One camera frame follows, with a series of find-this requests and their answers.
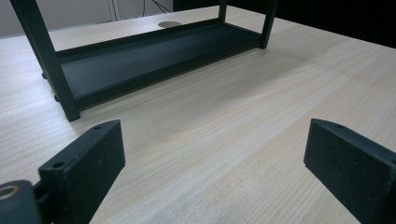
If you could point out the black metal two-tier rack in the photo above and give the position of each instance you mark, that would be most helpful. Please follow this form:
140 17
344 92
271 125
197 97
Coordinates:
149 59

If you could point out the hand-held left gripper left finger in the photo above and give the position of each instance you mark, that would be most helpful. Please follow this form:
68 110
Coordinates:
84 168

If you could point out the dark curtain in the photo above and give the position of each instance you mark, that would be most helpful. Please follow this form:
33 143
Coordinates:
327 18

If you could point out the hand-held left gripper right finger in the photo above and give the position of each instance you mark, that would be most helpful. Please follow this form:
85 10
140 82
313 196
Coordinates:
351 168

